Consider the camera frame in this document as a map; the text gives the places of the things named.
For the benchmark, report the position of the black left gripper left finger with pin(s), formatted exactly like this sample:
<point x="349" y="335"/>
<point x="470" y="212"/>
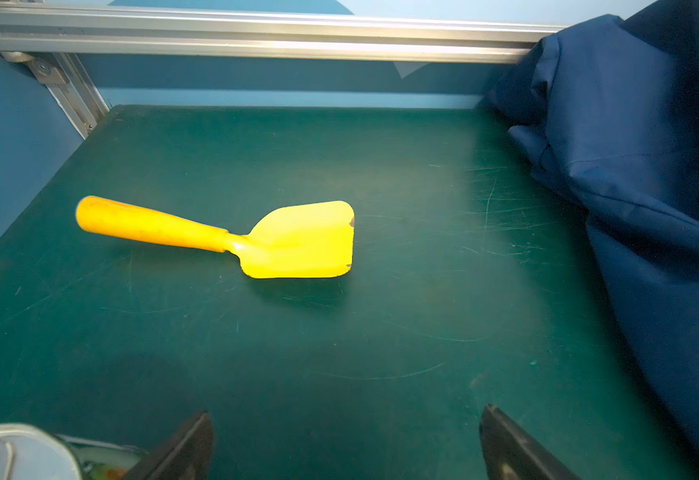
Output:
<point x="186" y="454"/>

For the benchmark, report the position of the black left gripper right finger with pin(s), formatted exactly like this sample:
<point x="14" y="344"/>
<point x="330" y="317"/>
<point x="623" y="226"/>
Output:
<point x="511" y="453"/>

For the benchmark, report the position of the dark blue jacket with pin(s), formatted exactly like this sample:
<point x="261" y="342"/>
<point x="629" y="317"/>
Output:
<point x="607" y="112"/>

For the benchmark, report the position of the yellow toy shovel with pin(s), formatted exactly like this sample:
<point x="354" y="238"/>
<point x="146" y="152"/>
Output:
<point x="303" y="241"/>

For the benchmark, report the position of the left aluminium corner post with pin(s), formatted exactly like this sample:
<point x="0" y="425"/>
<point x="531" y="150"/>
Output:
<point x="70" y="85"/>

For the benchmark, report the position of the horizontal back aluminium rail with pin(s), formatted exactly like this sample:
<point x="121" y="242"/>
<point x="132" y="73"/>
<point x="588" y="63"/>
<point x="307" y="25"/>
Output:
<point x="85" y="29"/>

